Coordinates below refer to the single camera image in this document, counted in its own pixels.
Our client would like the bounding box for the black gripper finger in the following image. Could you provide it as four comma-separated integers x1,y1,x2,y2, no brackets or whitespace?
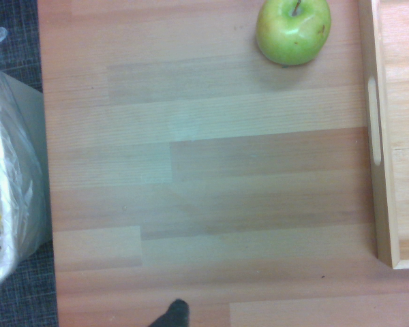
149,298,191,327

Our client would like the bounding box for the green apple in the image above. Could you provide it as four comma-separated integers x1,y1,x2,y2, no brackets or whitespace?
256,0,332,66

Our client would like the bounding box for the light wooden serving tray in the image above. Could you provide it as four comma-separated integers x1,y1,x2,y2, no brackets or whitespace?
357,0,409,270

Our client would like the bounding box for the reddish wooden coffee table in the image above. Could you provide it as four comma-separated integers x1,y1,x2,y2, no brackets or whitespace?
36,0,409,327

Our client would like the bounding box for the beige plastic trash bin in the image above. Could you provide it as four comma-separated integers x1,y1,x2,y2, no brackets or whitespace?
0,73,54,294

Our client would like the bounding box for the bin with clear plastic bag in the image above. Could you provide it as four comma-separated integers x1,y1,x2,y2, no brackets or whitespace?
0,27,52,294

